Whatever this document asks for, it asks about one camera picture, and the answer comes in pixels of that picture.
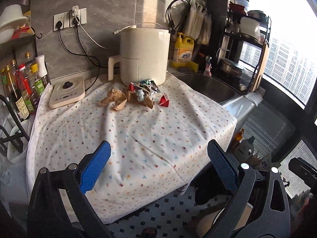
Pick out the white lidded container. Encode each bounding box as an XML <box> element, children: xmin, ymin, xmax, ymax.
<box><xmin>239</xmin><ymin>17</ymin><xmax>262</xmax><ymax>39</ymax></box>

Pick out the black wire shelf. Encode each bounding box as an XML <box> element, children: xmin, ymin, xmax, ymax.
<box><xmin>0</xmin><ymin>32</ymin><xmax>42</xmax><ymax>152</ymax></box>

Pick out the red carton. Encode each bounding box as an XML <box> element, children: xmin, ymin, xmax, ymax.
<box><xmin>158</xmin><ymin>95</ymin><xmax>171</xmax><ymax>107</ymax></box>

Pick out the white laundry detergent bottle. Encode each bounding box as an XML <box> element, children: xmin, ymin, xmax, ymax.
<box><xmin>234</xmin><ymin>136</ymin><xmax>255</xmax><ymax>159</ymax></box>

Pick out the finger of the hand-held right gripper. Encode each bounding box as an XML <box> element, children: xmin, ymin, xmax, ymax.
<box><xmin>288</xmin><ymin>157</ymin><xmax>317</xmax><ymax>195</ymax></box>

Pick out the wooden cutting board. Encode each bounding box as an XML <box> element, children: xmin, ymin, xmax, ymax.
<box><xmin>250</xmin><ymin>43</ymin><xmax>270</xmax><ymax>92</ymax></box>

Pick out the person's foot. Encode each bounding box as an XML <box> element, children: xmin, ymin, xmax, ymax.
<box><xmin>142</xmin><ymin>227</ymin><xmax>158</xmax><ymax>238</ymax></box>

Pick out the small pink bottle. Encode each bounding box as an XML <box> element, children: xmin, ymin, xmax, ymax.
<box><xmin>203</xmin><ymin>56</ymin><xmax>213</xmax><ymax>77</ymax></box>

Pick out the red package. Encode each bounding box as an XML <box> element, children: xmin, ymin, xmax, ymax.
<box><xmin>11</xmin><ymin>26</ymin><xmax>35</xmax><ymax>40</ymax></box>

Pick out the white plastic bowl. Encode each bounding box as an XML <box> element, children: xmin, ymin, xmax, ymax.
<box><xmin>0</xmin><ymin>4</ymin><xmax>29</xmax><ymax>44</ymax></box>

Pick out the steel pot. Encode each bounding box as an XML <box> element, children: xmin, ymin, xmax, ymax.
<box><xmin>219</xmin><ymin>58</ymin><xmax>248</xmax><ymax>78</ymax></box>

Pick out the black dish rack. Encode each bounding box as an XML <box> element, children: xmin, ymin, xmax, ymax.
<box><xmin>218</xmin><ymin>2</ymin><xmax>270</xmax><ymax>95</ymax></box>

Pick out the detergent refill pouch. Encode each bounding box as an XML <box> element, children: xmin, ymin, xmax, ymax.
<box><xmin>256</xmin><ymin>154</ymin><xmax>273</xmax><ymax>171</ymax></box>

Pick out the dark bowl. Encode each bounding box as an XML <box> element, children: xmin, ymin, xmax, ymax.
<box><xmin>248</xmin><ymin>10</ymin><xmax>266</xmax><ymax>23</ymax></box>

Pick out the cream air fryer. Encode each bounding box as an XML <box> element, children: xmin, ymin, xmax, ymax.
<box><xmin>108</xmin><ymin>26</ymin><xmax>171</xmax><ymax>86</ymax></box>

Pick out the cream round basin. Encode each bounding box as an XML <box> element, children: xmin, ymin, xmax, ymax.
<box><xmin>198</xmin><ymin>202</ymin><xmax>253</xmax><ymax>236</ymax></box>

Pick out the brown paper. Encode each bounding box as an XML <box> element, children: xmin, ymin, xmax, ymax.
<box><xmin>96</xmin><ymin>89</ymin><xmax>128</xmax><ymax>111</ymax></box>
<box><xmin>126</xmin><ymin>90</ymin><xmax>155</xmax><ymax>109</ymax></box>

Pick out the yellow detergent bottle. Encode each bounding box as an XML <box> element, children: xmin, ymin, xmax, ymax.
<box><xmin>173</xmin><ymin>32</ymin><xmax>195</xmax><ymax>67</ymax></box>

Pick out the white induction cooker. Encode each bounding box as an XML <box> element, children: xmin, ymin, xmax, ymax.
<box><xmin>49</xmin><ymin>76</ymin><xmax>86</xmax><ymax>109</ymax></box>

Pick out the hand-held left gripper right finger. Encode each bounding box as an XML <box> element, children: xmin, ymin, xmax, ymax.
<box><xmin>203</xmin><ymin>139</ymin><xmax>291</xmax><ymax>238</ymax></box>

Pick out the black power cable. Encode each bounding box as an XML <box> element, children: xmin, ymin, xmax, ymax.
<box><xmin>74</xmin><ymin>17</ymin><xmax>102</xmax><ymax>91</ymax></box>
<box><xmin>56</xmin><ymin>21</ymin><xmax>102</xmax><ymax>68</ymax></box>

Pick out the grey window blind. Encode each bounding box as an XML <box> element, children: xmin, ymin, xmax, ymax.
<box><xmin>280</xmin><ymin>140</ymin><xmax>317</xmax><ymax>176</ymax></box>
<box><xmin>235</xmin><ymin>102</ymin><xmax>296</xmax><ymax>154</ymax></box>

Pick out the white charging cable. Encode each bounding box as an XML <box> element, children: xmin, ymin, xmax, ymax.
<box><xmin>74</xmin><ymin>23</ymin><xmax>138</xmax><ymax>49</ymax></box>

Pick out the yellow sponge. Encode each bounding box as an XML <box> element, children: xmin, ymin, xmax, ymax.
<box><xmin>172</xmin><ymin>61</ymin><xmax>200</xmax><ymax>73</ymax></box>

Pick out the orange bottle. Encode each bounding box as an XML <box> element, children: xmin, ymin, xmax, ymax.
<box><xmin>234</xmin><ymin>128</ymin><xmax>244</xmax><ymax>144</ymax></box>

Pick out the coiled black cable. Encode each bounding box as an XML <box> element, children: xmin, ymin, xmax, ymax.
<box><xmin>166</xmin><ymin>0</ymin><xmax>191</xmax><ymax>42</ymax></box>

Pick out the row of condiment bottles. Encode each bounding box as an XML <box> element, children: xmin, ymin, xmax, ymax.
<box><xmin>0</xmin><ymin>52</ymin><xmax>51</xmax><ymax>122</ymax></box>

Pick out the silver snack wrapper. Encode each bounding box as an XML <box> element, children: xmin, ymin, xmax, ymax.
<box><xmin>135</xmin><ymin>79</ymin><xmax>161</xmax><ymax>95</ymax></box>

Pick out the dotted white tablecloth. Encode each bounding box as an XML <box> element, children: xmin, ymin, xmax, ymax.
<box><xmin>25</xmin><ymin>72</ymin><xmax>238</xmax><ymax>225</ymax></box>

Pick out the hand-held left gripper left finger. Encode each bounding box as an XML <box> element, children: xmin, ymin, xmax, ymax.
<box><xmin>27</xmin><ymin>140</ymin><xmax>112</xmax><ymax>238</ymax></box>

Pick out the translucent plastic bag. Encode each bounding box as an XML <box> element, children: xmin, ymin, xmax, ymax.
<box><xmin>184</xmin><ymin>1</ymin><xmax>206</xmax><ymax>41</ymax></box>
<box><xmin>199</xmin><ymin>7</ymin><xmax>213</xmax><ymax>45</ymax></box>

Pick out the white rag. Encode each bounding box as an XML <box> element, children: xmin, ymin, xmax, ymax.
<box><xmin>244</xmin><ymin>90</ymin><xmax>264</xmax><ymax>105</ymax></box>

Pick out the clear lidded container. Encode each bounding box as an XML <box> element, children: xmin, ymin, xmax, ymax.
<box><xmin>234</xmin><ymin>0</ymin><xmax>249</xmax><ymax>12</ymax></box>

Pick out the grey wall socket panel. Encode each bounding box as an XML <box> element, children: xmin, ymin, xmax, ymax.
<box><xmin>54</xmin><ymin>8</ymin><xmax>88</xmax><ymax>32</ymax></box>

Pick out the person's right hand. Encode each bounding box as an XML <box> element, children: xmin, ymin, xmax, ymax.
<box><xmin>295</xmin><ymin>195</ymin><xmax>317</xmax><ymax>229</ymax></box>

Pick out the steel sink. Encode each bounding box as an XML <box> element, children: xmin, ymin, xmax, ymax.
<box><xmin>177</xmin><ymin>72</ymin><xmax>242</xmax><ymax>105</ymax></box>

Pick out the black window frame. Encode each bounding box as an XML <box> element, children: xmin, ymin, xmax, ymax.
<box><xmin>260</xmin><ymin>0</ymin><xmax>317</xmax><ymax>159</ymax></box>

